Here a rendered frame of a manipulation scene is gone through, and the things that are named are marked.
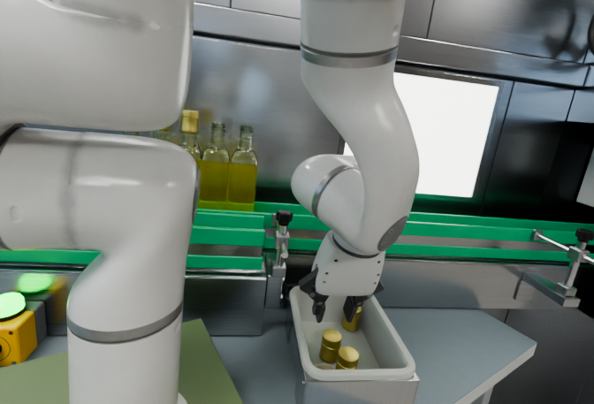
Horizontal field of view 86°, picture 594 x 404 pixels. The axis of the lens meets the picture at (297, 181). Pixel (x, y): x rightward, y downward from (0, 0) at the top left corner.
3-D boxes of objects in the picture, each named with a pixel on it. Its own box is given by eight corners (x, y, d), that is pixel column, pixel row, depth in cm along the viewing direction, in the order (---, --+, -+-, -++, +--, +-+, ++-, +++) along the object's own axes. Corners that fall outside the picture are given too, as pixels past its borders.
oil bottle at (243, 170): (250, 236, 76) (257, 148, 72) (250, 246, 71) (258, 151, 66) (226, 235, 75) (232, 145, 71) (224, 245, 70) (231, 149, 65)
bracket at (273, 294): (278, 281, 70) (282, 253, 69) (283, 308, 61) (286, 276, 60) (262, 281, 70) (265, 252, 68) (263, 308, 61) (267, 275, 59)
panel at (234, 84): (468, 200, 96) (497, 82, 88) (475, 202, 93) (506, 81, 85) (152, 176, 82) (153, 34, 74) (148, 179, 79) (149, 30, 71)
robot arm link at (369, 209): (280, 41, 29) (288, 213, 41) (399, 78, 20) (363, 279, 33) (347, 26, 33) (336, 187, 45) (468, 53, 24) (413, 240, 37)
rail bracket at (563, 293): (524, 294, 83) (550, 213, 78) (590, 342, 67) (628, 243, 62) (508, 294, 82) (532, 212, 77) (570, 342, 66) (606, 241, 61)
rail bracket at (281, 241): (280, 248, 70) (286, 194, 68) (289, 293, 54) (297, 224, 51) (267, 248, 70) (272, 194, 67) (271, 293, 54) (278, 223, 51)
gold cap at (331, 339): (341, 363, 55) (345, 341, 54) (321, 364, 55) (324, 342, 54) (335, 347, 59) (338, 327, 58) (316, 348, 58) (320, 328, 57)
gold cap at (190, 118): (200, 132, 68) (201, 110, 67) (196, 133, 64) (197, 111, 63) (182, 130, 67) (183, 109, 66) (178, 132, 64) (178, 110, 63)
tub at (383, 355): (362, 322, 70) (369, 286, 68) (412, 421, 48) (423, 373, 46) (284, 321, 67) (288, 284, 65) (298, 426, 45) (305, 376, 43)
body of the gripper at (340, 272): (382, 220, 51) (363, 270, 57) (321, 217, 49) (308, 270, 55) (401, 252, 45) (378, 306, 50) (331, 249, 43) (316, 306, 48)
